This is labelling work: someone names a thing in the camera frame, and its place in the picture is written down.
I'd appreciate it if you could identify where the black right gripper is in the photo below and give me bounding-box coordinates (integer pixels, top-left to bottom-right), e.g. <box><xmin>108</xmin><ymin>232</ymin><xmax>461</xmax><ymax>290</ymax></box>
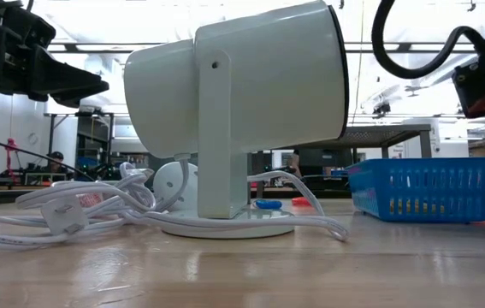
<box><xmin>451</xmin><ymin>32</ymin><xmax>485</xmax><ymax>120</ymax></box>

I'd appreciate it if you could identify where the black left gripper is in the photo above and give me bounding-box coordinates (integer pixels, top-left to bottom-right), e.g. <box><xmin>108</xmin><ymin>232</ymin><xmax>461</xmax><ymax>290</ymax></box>
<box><xmin>0</xmin><ymin>0</ymin><xmax>110</xmax><ymax>110</ymax></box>

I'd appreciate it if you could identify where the blue plastic basket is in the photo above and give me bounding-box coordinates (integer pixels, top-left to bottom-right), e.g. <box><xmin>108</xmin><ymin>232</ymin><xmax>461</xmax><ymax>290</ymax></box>
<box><xmin>345</xmin><ymin>156</ymin><xmax>485</xmax><ymax>224</ymax></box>

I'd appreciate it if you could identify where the white spotlight lamp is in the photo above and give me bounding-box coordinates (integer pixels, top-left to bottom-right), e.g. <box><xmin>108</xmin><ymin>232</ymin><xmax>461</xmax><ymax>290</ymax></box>
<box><xmin>122</xmin><ymin>0</ymin><xmax>350</xmax><ymax>240</ymax></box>

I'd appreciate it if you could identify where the red desk lamp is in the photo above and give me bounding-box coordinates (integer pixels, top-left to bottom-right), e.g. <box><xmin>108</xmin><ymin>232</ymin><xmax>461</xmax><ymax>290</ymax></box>
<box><xmin>5</xmin><ymin>137</ymin><xmax>17</xmax><ymax>176</ymax></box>

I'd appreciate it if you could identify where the person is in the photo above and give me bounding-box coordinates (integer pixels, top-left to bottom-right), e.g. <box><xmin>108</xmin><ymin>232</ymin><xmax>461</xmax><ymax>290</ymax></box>
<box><xmin>287</xmin><ymin>148</ymin><xmax>305</xmax><ymax>179</ymax></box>
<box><xmin>44</xmin><ymin>150</ymin><xmax>70</xmax><ymax>175</ymax></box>

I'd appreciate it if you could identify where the white round mounting plate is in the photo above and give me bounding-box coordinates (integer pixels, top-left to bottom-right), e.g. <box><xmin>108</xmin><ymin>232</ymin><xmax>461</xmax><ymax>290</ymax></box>
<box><xmin>152</xmin><ymin>161</ymin><xmax>200</xmax><ymax>213</ymax></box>

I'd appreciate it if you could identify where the blue spiral wrist coil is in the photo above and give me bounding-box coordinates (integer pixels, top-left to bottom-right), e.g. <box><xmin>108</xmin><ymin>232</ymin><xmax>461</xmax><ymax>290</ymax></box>
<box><xmin>253</xmin><ymin>198</ymin><xmax>284</xmax><ymax>210</ymax></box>

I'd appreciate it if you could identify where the thin black cable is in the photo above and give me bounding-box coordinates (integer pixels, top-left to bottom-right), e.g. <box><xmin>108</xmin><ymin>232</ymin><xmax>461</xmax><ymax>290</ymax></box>
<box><xmin>0</xmin><ymin>130</ymin><xmax>96</xmax><ymax>181</ymax></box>

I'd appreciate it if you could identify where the black ceiling camera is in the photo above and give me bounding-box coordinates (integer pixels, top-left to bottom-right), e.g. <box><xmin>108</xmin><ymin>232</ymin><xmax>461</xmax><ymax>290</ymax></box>
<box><xmin>372</xmin><ymin>100</ymin><xmax>393</xmax><ymax>120</ymax></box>

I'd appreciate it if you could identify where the red and white cord tag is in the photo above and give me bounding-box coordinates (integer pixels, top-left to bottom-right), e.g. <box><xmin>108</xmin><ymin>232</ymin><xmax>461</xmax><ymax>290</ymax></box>
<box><xmin>74</xmin><ymin>192</ymin><xmax>105</xmax><ymax>210</ymax></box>

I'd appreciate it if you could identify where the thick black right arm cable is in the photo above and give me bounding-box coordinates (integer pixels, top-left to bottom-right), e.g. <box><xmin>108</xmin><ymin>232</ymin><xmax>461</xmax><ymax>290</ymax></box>
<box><xmin>370</xmin><ymin>0</ymin><xmax>485</xmax><ymax>80</ymax></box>

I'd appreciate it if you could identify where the white lamp power cord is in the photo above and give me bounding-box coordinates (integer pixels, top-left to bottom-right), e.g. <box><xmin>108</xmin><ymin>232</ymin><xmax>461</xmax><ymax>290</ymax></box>
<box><xmin>0</xmin><ymin>152</ymin><xmax>350</xmax><ymax>252</ymax></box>

